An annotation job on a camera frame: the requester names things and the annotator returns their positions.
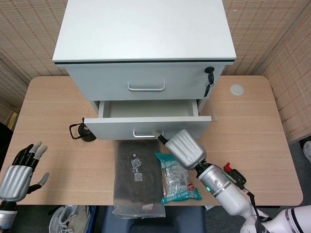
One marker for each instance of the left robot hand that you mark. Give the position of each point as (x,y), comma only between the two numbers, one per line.
(15,178)

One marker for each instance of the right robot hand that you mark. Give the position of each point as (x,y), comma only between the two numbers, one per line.
(185,149)

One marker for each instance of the medium white drawer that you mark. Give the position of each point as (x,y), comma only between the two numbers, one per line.
(116,128)

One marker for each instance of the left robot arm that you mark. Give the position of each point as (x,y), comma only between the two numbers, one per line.
(7,213)

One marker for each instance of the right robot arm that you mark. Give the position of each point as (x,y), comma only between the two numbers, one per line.
(226,191)

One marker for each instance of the tall white drawer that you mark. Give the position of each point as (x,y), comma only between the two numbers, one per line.
(175,80)

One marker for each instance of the white cabinet body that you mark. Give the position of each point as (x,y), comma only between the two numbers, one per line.
(143,31)

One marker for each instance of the teal snack packet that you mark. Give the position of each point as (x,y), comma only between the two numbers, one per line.
(173,179)

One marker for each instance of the dark garment in plastic bag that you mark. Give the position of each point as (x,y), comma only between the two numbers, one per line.
(138,174)

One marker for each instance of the black red small device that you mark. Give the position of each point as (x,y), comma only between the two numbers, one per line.
(236,175)

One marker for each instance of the yellow strip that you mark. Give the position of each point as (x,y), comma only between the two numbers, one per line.
(12,121)

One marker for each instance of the white sneaker with laces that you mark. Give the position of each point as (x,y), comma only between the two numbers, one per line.
(63,218)

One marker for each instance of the black keys in lock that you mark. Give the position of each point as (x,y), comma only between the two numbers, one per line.
(209,77)

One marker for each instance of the white round grommet cap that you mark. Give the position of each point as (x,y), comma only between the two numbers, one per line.
(236,89)

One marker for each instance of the black lidded cup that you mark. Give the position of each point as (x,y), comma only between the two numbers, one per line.
(83,129)

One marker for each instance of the white shoe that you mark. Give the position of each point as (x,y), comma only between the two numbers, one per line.
(307,151)

